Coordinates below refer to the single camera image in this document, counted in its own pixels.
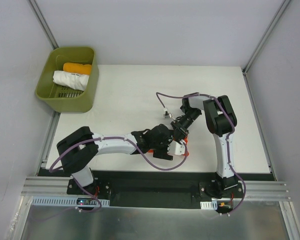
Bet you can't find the orange t shirt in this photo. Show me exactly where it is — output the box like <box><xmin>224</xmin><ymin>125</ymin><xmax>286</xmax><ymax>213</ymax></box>
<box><xmin>148</xmin><ymin>137</ymin><xmax>189</xmax><ymax>159</ymax></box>

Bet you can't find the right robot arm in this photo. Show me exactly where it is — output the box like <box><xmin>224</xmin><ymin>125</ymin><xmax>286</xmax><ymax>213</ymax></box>
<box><xmin>171</xmin><ymin>93</ymin><xmax>238</xmax><ymax>199</ymax></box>

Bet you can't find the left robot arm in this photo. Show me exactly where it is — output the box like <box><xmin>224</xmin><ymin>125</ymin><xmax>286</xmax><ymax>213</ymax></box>
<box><xmin>56</xmin><ymin>124</ymin><xmax>173</xmax><ymax>195</ymax></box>

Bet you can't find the rolled white t shirt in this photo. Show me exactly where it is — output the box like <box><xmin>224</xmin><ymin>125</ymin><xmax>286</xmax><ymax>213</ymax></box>
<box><xmin>53</xmin><ymin>70</ymin><xmax>90</xmax><ymax>91</ymax></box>

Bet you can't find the green plastic basket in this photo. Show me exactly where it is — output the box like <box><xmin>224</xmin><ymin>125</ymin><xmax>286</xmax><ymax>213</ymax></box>
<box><xmin>35</xmin><ymin>46</ymin><xmax>99</xmax><ymax>113</ymax></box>

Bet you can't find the rolled yellow t shirt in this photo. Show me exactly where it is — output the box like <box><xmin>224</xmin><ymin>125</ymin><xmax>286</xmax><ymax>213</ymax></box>
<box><xmin>63</xmin><ymin>62</ymin><xmax>92</xmax><ymax>75</ymax></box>

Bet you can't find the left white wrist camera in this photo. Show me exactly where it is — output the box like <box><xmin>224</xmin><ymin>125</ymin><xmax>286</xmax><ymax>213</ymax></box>
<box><xmin>167</xmin><ymin>140</ymin><xmax>187</xmax><ymax>156</ymax></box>

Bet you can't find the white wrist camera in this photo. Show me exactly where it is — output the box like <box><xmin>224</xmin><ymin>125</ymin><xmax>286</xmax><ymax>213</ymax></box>
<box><xmin>163</xmin><ymin>107</ymin><xmax>174</xmax><ymax>119</ymax></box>
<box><xmin>167</xmin><ymin>140</ymin><xmax>187</xmax><ymax>156</ymax></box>

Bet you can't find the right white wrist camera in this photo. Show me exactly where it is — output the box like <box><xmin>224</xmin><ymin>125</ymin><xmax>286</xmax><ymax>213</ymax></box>
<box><xmin>163</xmin><ymin>107</ymin><xmax>174</xmax><ymax>119</ymax></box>

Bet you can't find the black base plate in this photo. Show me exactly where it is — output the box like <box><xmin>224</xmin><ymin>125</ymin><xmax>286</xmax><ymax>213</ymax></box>
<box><xmin>66</xmin><ymin>170</ymin><xmax>244</xmax><ymax>209</ymax></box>

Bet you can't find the aluminium rail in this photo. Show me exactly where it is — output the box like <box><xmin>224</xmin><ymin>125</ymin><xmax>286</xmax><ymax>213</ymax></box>
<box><xmin>21</xmin><ymin>176</ymin><xmax>292</xmax><ymax>202</ymax></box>

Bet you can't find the right aluminium corner post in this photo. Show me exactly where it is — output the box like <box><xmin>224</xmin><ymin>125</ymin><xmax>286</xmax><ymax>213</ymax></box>
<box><xmin>242</xmin><ymin>0</ymin><xmax>293</xmax><ymax>76</ymax></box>

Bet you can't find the aluminium corner post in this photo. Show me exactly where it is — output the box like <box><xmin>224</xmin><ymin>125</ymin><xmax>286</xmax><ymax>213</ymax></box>
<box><xmin>242</xmin><ymin>0</ymin><xmax>293</xmax><ymax>76</ymax></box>
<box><xmin>27</xmin><ymin>0</ymin><xmax>59</xmax><ymax>50</ymax></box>

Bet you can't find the left aluminium corner post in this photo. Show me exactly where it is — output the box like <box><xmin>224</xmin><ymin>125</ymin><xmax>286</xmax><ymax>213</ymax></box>
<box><xmin>27</xmin><ymin>0</ymin><xmax>59</xmax><ymax>50</ymax></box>

